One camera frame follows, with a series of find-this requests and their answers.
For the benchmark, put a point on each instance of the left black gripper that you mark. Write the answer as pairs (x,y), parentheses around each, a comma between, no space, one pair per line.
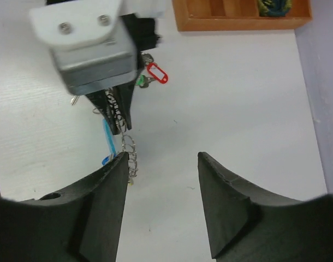
(138,34)

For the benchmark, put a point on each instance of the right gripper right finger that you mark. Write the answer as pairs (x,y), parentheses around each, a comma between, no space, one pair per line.
(248,223)

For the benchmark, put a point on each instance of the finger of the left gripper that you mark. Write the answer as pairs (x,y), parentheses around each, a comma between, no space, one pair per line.
(100,100)

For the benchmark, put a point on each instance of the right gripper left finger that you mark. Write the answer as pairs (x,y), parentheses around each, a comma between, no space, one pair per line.
(80,222)

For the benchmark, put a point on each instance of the black tag key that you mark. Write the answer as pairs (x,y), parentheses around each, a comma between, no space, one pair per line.
(74,100)

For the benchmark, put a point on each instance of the green tag key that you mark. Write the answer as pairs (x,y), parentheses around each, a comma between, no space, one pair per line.
(143,81)

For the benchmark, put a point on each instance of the red tag key right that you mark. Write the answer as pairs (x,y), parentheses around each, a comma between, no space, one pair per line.
(154,70)

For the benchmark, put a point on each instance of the wooden compartment tray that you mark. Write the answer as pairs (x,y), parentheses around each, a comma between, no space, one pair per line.
(236,16)

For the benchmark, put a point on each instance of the green blue rolled belt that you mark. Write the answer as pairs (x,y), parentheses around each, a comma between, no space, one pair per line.
(274,8)

